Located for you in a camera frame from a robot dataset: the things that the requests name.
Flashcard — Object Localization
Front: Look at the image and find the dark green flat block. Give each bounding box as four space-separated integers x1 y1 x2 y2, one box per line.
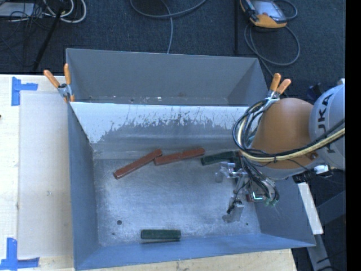
140 229 182 243
200 150 241 167

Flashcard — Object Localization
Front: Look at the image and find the red-brown flat block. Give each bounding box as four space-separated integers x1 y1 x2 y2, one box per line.
153 147 206 167
113 148 164 180

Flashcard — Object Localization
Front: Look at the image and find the black cylinder on white bracket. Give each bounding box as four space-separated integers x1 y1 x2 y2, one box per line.
292 164 334 184

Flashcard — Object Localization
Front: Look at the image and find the grey metal bin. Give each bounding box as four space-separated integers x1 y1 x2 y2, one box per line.
65 48 317 271

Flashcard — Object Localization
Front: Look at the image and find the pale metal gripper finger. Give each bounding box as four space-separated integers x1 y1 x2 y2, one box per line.
222 203 245 224
214 161 237 183

